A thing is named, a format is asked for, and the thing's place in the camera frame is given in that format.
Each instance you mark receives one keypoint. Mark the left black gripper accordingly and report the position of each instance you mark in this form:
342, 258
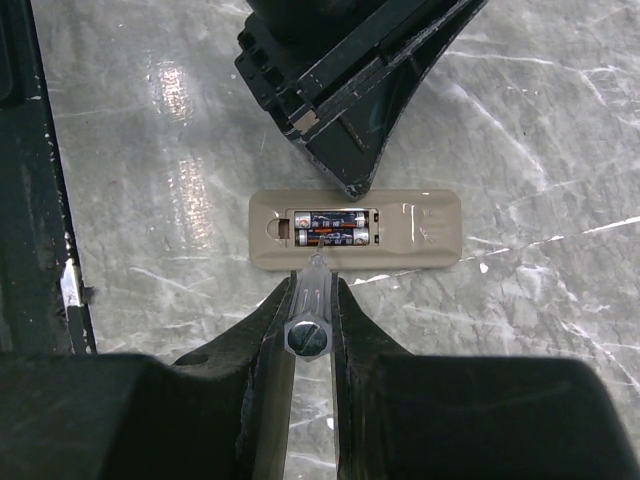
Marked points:
307, 62

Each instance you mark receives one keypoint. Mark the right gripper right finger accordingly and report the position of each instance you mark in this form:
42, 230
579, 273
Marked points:
406, 416

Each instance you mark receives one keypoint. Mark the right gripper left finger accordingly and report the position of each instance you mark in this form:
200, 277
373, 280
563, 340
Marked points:
220, 411

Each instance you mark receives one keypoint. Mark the beige remote control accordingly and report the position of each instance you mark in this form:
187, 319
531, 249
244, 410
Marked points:
408, 229

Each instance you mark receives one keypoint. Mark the upper AAA battery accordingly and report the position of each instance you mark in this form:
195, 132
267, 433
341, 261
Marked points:
330, 219

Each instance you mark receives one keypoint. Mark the aaa battery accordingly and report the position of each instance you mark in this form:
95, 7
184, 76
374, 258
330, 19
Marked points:
330, 219
332, 237

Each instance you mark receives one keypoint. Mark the lower AAA battery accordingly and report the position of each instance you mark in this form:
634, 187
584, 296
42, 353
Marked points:
332, 237

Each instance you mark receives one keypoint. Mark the black base frame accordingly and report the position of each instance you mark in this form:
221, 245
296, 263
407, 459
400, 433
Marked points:
44, 307

